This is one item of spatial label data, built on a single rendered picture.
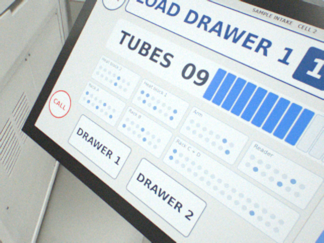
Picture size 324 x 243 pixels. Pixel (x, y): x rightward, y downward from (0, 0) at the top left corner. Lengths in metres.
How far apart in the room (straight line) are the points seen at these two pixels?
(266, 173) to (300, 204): 0.04
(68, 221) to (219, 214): 1.17
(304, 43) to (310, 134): 0.09
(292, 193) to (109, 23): 0.30
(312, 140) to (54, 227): 1.28
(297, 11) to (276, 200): 0.19
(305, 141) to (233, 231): 0.12
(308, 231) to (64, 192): 1.32
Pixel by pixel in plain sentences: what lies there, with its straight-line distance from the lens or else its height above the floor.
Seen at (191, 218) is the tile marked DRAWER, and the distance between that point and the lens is 0.30.
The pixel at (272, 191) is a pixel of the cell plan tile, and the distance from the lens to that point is 0.28.
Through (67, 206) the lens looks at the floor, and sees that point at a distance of 1.45.
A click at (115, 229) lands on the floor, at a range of 1.37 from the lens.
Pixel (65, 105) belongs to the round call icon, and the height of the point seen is 1.02.
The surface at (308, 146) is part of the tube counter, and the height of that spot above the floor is 1.10.
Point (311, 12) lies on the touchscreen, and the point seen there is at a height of 1.19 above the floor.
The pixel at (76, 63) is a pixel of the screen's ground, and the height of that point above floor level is 1.06.
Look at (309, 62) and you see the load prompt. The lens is 0.29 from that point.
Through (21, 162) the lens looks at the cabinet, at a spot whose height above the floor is 0.47.
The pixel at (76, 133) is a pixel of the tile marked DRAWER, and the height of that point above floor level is 1.00.
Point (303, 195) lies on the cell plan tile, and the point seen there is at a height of 1.07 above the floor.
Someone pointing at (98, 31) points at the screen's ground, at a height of 1.11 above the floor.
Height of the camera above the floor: 1.26
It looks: 42 degrees down
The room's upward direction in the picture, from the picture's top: 11 degrees clockwise
